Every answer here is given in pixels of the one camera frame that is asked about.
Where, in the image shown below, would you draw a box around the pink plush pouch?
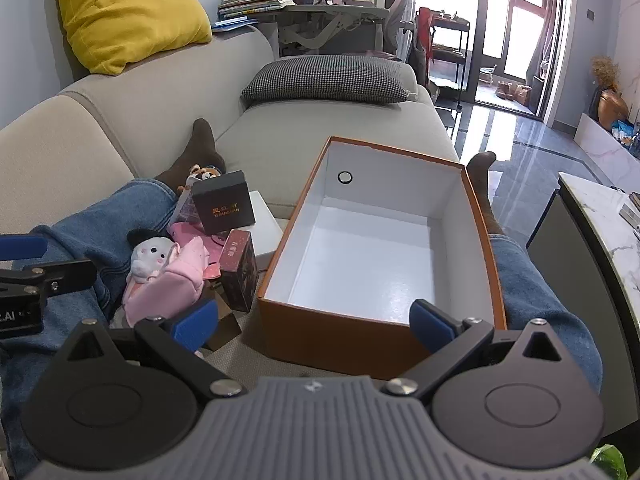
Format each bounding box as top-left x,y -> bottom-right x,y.
122,259 -> 205,326

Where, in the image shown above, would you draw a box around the maroon patterned box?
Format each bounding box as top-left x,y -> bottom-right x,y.
219,229 -> 258,312

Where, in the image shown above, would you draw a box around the white dog plush toy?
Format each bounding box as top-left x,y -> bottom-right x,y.
127,229 -> 179,285

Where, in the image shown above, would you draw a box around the black square gift box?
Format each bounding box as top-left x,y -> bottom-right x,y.
192,170 -> 255,235

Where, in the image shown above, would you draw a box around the red panda plush toy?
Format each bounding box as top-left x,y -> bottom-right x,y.
178,165 -> 222,194

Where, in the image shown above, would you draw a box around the brown cardboard small box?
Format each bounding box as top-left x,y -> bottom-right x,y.
203,288 -> 242,351

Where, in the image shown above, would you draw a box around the left blue jeans leg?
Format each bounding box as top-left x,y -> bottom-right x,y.
1,179 -> 177,479

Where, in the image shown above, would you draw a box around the blue jeans leg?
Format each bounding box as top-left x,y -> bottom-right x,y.
1,179 -> 177,479
489,234 -> 603,393

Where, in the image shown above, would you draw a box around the right blue jeans leg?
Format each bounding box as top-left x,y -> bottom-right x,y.
489,234 -> 603,393

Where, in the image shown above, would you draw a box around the orange cardboard box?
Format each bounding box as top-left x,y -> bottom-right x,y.
257,136 -> 506,379

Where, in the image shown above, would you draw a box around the white flat box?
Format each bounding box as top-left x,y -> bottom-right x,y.
248,191 -> 283,257

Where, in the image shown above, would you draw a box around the beige sofa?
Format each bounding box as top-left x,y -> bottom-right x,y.
1,0 -> 456,233

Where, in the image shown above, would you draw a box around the right brown sock foot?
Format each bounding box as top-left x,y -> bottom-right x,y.
466,152 -> 503,235

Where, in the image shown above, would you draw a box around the brown sock foot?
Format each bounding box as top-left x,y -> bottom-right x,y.
155,118 -> 227,192
466,152 -> 503,235

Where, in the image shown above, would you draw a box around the marble coffee table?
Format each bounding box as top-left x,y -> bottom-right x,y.
526,172 -> 639,436

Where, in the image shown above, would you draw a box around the left brown sock foot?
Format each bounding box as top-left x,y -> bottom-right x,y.
155,118 -> 227,192

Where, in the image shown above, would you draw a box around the white tv cabinet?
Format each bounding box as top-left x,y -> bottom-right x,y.
574,114 -> 640,193

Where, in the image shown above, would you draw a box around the yellow cushion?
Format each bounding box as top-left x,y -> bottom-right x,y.
58,0 -> 213,76

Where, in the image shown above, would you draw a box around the grey checked cushion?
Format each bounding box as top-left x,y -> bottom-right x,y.
242,54 -> 419,104

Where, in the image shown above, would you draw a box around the orange vase dried flowers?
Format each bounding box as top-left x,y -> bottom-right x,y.
591,56 -> 628,131

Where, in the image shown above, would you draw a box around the black shelf trolley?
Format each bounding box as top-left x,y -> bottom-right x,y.
416,8 -> 471,112

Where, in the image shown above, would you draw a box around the grey desk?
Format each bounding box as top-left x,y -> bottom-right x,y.
257,4 -> 390,58

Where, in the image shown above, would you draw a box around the stack of books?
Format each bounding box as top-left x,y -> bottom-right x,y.
218,0 -> 294,20

